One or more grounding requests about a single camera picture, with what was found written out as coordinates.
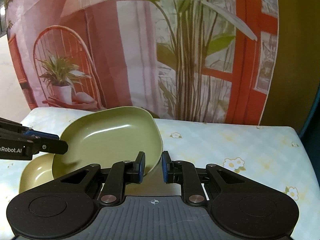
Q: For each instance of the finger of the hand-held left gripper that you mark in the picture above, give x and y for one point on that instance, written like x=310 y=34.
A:
x=30 y=132
x=53 y=147

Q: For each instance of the floral checked tablecloth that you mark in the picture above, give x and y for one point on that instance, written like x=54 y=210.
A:
x=225 y=145

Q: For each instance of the green plate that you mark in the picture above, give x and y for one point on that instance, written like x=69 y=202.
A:
x=112 y=135

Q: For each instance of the teal curtain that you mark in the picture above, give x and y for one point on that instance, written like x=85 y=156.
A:
x=315 y=120

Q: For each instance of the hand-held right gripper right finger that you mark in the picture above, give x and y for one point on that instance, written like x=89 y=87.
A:
x=165 y=167

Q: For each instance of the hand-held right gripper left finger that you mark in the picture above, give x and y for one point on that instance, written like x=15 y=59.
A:
x=141 y=167

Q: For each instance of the pale yellow bowl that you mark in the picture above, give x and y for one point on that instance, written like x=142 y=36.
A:
x=35 y=175

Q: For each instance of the printed room backdrop cloth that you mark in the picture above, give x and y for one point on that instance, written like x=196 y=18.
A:
x=125 y=55

